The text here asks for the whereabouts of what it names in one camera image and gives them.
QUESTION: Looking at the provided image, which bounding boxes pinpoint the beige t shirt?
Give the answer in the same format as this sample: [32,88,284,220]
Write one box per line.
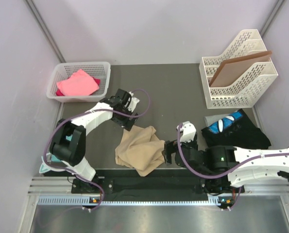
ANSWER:
[115,126,165,177]

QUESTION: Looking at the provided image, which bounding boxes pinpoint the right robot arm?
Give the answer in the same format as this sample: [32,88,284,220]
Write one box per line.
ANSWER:
[162,140,289,195]

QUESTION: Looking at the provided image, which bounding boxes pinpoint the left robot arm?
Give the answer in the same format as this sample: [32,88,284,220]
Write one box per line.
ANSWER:
[42,89,139,193]

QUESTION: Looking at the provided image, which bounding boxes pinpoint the white plastic basket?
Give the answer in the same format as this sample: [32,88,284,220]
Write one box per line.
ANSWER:
[46,62,111,103]

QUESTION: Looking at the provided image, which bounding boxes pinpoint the pink folded t shirt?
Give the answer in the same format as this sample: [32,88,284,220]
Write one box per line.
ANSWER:
[56,69,101,97]

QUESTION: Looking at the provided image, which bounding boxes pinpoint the grey t shirt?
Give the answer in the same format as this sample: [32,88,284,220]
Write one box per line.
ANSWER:
[204,115,224,127]

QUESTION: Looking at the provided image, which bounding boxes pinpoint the black graphic t shirt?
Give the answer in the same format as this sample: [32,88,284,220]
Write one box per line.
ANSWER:
[202,109,271,150]

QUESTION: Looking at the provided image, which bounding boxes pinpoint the white file organizer rack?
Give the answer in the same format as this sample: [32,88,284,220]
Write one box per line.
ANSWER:
[199,29,278,109]

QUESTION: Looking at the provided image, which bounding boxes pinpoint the teal headphones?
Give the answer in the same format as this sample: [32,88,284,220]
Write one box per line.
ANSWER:
[39,135,74,175]

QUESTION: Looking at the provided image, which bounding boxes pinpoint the brown cardboard sheet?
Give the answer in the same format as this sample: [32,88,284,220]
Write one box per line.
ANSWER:
[209,50,272,87]

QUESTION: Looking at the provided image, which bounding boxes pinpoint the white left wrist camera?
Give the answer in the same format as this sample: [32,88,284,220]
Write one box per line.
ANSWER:
[125,92,140,113]

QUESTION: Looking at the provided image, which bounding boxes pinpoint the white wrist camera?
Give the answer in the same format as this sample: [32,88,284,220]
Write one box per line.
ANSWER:
[125,92,140,113]
[176,121,197,143]

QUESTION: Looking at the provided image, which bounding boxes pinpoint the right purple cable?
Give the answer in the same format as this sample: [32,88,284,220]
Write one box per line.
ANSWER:
[177,123,289,212]

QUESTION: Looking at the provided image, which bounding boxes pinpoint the purple cable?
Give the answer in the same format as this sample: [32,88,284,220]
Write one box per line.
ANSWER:
[177,123,289,212]
[44,89,152,212]

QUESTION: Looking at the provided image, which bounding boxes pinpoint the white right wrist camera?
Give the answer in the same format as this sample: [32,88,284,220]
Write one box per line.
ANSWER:
[176,121,197,143]

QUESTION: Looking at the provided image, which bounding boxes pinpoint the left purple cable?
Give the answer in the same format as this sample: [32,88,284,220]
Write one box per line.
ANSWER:
[44,89,152,212]

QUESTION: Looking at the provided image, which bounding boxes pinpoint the aluminium frame rail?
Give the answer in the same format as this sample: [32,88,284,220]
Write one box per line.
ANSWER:
[28,177,289,195]

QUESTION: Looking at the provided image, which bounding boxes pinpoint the grey slotted cable duct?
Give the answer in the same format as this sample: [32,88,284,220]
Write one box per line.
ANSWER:
[37,196,233,206]

